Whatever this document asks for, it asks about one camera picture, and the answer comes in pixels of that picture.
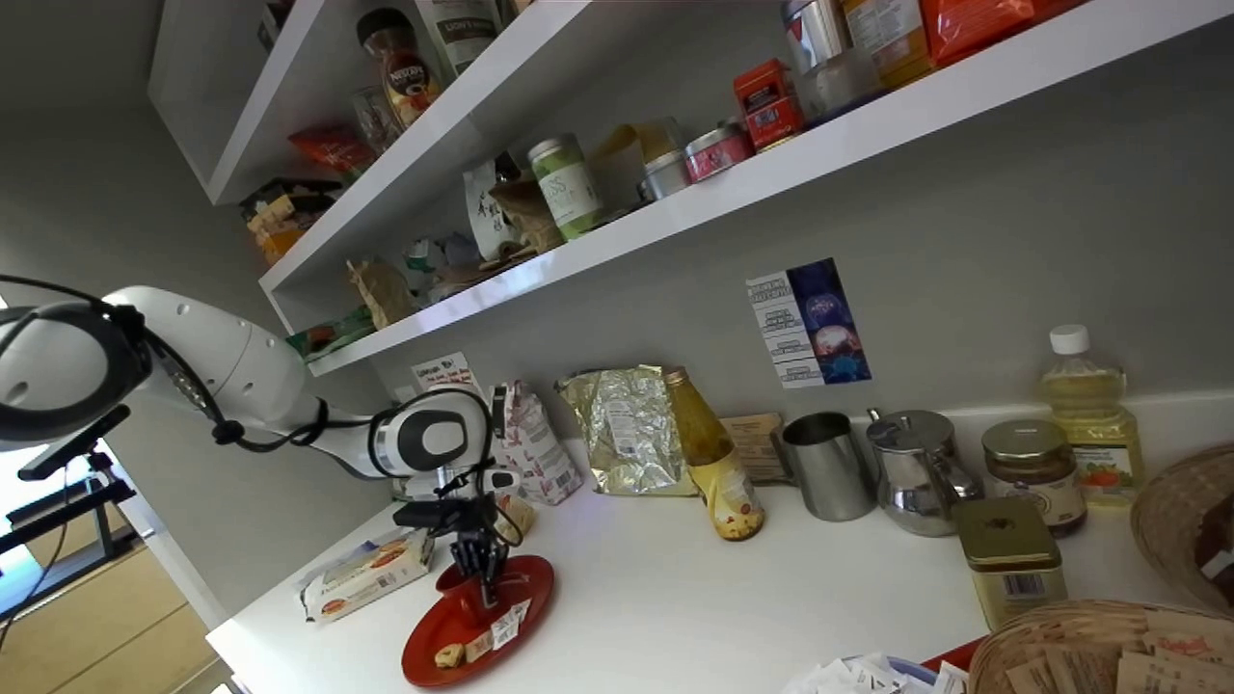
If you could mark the blue white wall leaflet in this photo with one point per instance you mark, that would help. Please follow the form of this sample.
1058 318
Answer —
807 324

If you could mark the gold tea tin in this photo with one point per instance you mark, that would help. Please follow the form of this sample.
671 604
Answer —
1013 558

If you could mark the bag of ring cookies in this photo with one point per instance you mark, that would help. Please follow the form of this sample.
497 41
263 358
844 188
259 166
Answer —
362 575

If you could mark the steel milk jug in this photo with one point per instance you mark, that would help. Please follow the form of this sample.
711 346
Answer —
826 467

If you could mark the green lidded jar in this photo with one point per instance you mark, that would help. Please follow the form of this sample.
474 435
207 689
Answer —
563 183

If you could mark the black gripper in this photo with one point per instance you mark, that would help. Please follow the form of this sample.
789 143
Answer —
466 508

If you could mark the tea bag tag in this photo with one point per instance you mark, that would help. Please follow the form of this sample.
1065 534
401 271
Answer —
505 625

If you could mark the white wall shelf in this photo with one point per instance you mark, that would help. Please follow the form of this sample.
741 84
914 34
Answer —
280 108

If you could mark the yellow bottle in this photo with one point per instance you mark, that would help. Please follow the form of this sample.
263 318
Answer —
711 459

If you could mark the gold foil bag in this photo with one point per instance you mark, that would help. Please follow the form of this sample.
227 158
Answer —
627 431

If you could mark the cooking oil bottle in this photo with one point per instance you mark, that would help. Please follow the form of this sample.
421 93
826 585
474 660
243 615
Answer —
1086 399

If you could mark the ring cookie on plate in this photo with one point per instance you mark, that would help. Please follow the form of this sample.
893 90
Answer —
448 656

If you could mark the red plate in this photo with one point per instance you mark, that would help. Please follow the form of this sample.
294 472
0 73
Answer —
460 617

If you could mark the steel sugar pot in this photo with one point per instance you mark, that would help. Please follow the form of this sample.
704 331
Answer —
920 467

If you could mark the handwritten tea sign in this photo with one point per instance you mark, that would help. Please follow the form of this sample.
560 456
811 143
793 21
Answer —
448 373

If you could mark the red box on shelf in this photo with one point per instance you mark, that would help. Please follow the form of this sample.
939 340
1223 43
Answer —
770 106

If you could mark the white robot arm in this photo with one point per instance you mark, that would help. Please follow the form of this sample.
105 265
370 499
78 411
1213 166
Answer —
76 361

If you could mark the wicker basket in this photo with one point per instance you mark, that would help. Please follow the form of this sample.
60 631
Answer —
1104 649

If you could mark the white red patterned bag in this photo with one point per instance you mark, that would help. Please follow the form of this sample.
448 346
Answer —
528 445

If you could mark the brown spread jar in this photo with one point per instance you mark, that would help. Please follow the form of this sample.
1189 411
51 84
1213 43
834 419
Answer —
1029 456

